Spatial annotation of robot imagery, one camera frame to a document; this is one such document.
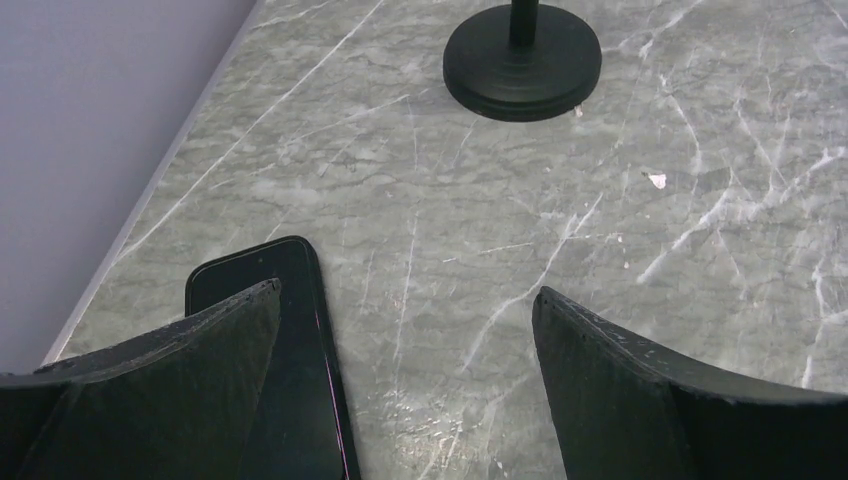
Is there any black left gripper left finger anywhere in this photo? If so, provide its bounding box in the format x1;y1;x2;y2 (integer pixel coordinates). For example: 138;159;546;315
1;280;280;479

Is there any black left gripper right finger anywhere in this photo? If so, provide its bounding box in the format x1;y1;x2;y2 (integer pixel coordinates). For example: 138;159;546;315
532;287;847;479

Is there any black phone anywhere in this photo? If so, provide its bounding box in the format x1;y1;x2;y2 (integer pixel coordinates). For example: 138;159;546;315
185;236;361;479

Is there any black microphone stand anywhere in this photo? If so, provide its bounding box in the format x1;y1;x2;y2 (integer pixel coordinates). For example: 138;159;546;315
443;0;602;122

